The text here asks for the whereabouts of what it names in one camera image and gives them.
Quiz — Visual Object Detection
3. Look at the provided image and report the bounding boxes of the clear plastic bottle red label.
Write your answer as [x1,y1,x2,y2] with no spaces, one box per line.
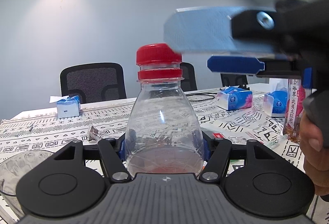
[124,63,206,180]

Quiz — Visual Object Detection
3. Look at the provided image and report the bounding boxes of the red bottle cap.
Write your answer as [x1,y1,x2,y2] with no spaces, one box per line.
[136,43,182,66]

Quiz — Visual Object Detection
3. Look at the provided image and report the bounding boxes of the tea bottle pink label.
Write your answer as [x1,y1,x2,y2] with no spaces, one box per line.
[283,79,312,143]

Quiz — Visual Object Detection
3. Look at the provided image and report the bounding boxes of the person's right hand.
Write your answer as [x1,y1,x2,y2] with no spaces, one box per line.
[299,113,329,196]

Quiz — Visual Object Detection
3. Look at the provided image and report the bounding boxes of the black mesh chair far right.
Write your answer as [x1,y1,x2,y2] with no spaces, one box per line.
[220,73,248,89]

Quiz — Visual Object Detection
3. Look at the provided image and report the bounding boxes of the black mesh chair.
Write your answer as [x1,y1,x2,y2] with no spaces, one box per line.
[180,63,197,92]
[60,63,127,104]
[220,73,248,89]

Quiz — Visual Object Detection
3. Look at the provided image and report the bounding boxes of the crumpled silver wrapper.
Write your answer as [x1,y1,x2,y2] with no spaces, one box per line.
[88,125,101,142]

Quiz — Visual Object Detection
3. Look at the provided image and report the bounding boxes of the blue pink tissue pack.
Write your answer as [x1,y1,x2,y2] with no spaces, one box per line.
[215,86,253,111]

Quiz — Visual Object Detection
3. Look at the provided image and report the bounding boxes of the black mesh chair far middle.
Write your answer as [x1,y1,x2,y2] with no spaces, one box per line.
[180,63,197,92]

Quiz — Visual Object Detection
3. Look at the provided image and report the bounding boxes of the panda chopsticks plastic packet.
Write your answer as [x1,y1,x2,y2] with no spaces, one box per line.
[264,135,287,149]

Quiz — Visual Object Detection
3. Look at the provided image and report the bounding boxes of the blue white tissue box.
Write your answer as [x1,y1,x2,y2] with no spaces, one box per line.
[49,95,80,119]

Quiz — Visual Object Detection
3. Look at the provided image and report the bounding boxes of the black mesh chair far left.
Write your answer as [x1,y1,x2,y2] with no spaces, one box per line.
[60,63,127,104]

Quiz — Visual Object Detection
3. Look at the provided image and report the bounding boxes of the black cable loop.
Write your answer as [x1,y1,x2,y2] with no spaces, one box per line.
[185,92,216,102]

